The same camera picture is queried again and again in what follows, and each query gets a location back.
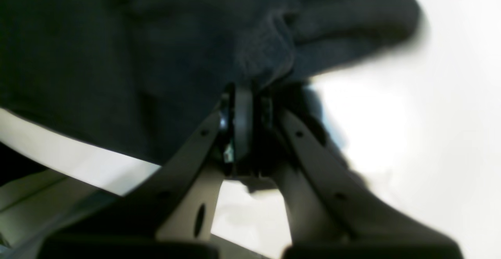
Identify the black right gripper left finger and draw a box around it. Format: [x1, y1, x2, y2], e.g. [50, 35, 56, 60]
[37, 85, 253, 259]

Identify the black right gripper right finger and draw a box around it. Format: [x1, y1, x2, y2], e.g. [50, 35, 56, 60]
[256, 93, 463, 259]

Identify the black t-shirt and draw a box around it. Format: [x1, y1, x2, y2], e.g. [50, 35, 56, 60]
[0, 0, 420, 164]

